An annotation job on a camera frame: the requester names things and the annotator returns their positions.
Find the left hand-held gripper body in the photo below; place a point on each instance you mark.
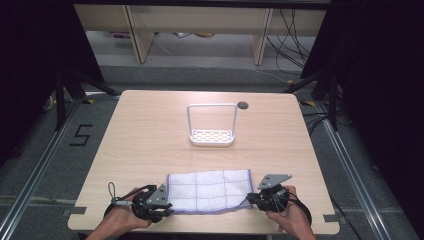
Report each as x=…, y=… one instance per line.
x=156, y=196

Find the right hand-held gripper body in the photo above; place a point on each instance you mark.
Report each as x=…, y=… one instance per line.
x=273, y=181

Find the white cloth with purple trim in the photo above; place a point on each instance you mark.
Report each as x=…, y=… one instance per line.
x=208, y=191

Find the person's left hand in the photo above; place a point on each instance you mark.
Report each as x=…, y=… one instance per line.
x=121, y=220

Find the person's right hand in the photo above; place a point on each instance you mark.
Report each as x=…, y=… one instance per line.
x=295, y=218

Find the grey tape piece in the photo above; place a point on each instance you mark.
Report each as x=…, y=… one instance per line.
x=331, y=218
x=75, y=210

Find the dark round table grommet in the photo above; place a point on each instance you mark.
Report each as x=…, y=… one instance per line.
x=242, y=105

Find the yellow tape piece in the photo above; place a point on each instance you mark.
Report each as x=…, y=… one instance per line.
x=88, y=101
x=310, y=103

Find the black metal stand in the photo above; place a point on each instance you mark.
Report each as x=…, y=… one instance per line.
x=60, y=100
x=333, y=100

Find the black curtain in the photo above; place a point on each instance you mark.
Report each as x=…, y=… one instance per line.
x=383, y=66
x=33, y=50

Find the aluminium floor rail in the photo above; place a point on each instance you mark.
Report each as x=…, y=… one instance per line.
x=36, y=170
x=353, y=166

